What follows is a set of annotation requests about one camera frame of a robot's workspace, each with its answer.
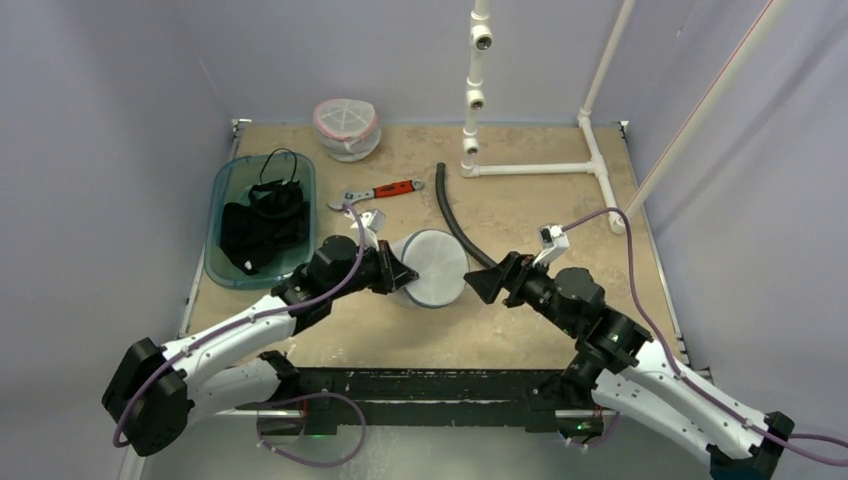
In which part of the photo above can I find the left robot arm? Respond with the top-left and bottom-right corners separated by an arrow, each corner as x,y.
101,235 -> 420,457

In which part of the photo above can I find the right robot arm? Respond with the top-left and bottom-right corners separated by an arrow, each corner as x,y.
464,252 -> 794,479

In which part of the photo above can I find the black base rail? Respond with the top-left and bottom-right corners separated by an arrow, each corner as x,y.
256,351 -> 605,439

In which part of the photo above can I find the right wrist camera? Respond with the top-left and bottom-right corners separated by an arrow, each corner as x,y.
533,224 -> 570,268

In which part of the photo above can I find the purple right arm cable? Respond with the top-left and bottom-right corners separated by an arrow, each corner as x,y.
561,207 -> 848,458

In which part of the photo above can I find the white mesh laundry bag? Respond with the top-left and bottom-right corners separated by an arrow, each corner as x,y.
390,229 -> 469,309

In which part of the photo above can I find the black corrugated hose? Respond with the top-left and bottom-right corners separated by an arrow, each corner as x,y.
435,162 -> 498,270

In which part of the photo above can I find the pink trimmed mesh laundry bag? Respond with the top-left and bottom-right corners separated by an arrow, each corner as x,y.
313,98 -> 382,163

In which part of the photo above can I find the white PVC pipe frame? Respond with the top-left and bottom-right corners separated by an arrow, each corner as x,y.
460,0 -> 789,216

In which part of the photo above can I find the black bra in bin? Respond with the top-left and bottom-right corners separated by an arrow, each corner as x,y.
219,147 -> 310,276

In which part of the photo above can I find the red handled adjustable wrench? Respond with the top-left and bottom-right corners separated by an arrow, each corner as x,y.
328,179 -> 424,211

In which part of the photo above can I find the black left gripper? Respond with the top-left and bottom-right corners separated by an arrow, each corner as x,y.
328,240 -> 418,301

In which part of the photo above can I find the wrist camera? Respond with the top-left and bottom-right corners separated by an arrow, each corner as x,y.
350,209 -> 386,249
533,224 -> 570,268

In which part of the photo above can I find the teal plastic bin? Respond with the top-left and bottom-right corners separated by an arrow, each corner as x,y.
204,148 -> 317,290

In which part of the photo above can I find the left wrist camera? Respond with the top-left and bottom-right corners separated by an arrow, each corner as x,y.
350,209 -> 386,249

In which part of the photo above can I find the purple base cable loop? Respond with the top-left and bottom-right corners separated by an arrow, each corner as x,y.
256,392 -> 368,469

